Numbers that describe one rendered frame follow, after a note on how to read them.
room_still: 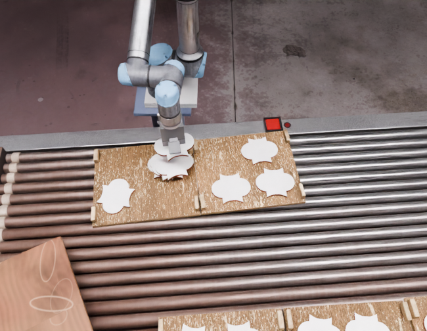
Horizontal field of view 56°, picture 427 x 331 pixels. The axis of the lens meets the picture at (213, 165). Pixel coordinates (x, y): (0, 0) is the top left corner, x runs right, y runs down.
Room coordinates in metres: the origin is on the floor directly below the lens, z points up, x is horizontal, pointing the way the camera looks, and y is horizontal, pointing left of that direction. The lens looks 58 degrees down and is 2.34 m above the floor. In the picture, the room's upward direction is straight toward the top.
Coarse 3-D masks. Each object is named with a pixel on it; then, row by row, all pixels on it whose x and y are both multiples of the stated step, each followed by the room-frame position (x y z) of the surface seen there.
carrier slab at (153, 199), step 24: (96, 168) 0.87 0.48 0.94; (120, 168) 0.87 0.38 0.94; (144, 168) 0.87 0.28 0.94; (192, 168) 0.87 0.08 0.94; (96, 192) 0.75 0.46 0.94; (144, 192) 0.75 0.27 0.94; (168, 192) 0.75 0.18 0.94; (192, 192) 0.75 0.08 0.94; (120, 216) 0.65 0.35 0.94; (144, 216) 0.65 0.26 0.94; (168, 216) 0.65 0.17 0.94; (192, 216) 0.66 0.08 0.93
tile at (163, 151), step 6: (186, 138) 0.91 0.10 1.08; (192, 138) 0.91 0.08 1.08; (156, 144) 0.88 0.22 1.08; (162, 144) 0.88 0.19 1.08; (180, 144) 0.88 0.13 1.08; (186, 144) 0.88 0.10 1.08; (192, 144) 0.88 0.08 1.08; (156, 150) 0.85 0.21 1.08; (162, 150) 0.85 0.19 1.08; (168, 150) 0.85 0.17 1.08; (186, 150) 0.85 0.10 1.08; (168, 156) 0.83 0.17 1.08; (174, 156) 0.83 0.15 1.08
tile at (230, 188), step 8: (224, 176) 0.82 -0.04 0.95; (232, 176) 0.82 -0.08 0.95; (216, 184) 0.78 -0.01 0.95; (224, 184) 0.78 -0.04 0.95; (232, 184) 0.78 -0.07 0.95; (240, 184) 0.78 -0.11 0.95; (248, 184) 0.78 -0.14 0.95; (216, 192) 0.75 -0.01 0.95; (224, 192) 0.75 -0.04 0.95; (232, 192) 0.75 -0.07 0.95; (240, 192) 0.75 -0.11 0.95; (248, 192) 0.75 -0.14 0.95; (224, 200) 0.71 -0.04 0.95; (232, 200) 0.71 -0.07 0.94; (240, 200) 0.71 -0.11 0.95
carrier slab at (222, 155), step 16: (208, 144) 0.98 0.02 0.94; (224, 144) 0.98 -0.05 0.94; (240, 144) 0.98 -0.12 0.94; (288, 144) 0.98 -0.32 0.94; (208, 160) 0.90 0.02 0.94; (224, 160) 0.90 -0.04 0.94; (240, 160) 0.90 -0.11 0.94; (272, 160) 0.90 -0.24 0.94; (288, 160) 0.90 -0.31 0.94; (208, 176) 0.83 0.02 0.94; (240, 176) 0.83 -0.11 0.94; (256, 176) 0.83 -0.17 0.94; (208, 192) 0.75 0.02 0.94; (256, 192) 0.75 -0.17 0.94; (288, 192) 0.75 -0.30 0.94; (208, 208) 0.68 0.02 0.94; (224, 208) 0.68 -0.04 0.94; (240, 208) 0.68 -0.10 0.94; (256, 208) 0.69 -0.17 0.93
